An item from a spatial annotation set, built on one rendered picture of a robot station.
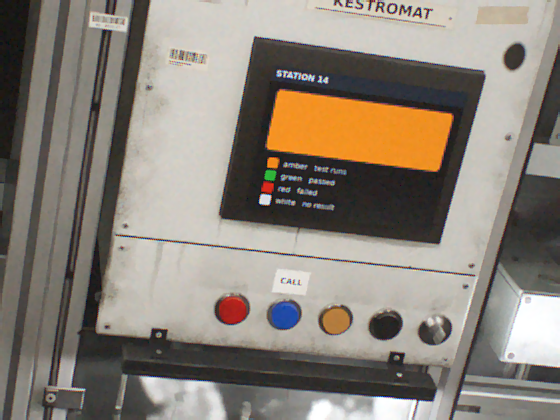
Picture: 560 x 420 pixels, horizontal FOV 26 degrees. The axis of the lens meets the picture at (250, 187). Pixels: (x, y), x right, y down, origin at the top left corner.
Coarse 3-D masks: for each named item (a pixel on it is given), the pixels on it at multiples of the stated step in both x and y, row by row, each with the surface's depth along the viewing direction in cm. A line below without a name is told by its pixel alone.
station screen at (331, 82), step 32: (320, 96) 124; (352, 96) 124; (384, 96) 125; (416, 96) 125; (448, 96) 126; (448, 128) 127; (256, 160) 125; (288, 160) 126; (320, 160) 127; (352, 160) 127; (448, 160) 129; (256, 192) 127; (288, 192) 127; (320, 192) 128; (352, 192) 129; (384, 192) 129; (416, 192) 130; (384, 224) 131; (416, 224) 131
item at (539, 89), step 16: (544, 64) 130; (544, 80) 130; (528, 112) 132; (528, 128) 132; (528, 144) 133; (512, 160) 134; (512, 176) 134; (512, 192) 135; (496, 224) 136; (496, 240) 137; (480, 272) 139; (480, 288) 139; (480, 304) 140; (464, 336) 142; (464, 352) 142; (432, 368) 143; (448, 384) 144; (448, 400) 145; (416, 416) 145; (448, 416) 146
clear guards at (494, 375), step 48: (528, 192) 135; (528, 240) 138; (528, 288) 140; (96, 336) 134; (480, 336) 142; (528, 336) 143; (96, 384) 137; (144, 384) 138; (192, 384) 139; (480, 384) 145; (528, 384) 146
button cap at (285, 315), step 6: (282, 306) 134; (288, 306) 134; (294, 306) 135; (276, 312) 134; (282, 312) 134; (288, 312) 135; (294, 312) 135; (276, 318) 135; (282, 318) 135; (288, 318) 135; (294, 318) 135; (276, 324) 135; (282, 324) 135; (288, 324) 135; (294, 324) 135
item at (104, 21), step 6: (90, 18) 120; (96, 18) 120; (102, 18) 121; (108, 18) 121; (114, 18) 121; (120, 18) 121; (126, 18) 121; (90, 24) 121; (96, 24) 121; (102, 24) 121; (108, 24) 121; (114, 24) 121; (120, 24) 121; (126, 24) 121; (120, 30) 121; (126, 30) 121
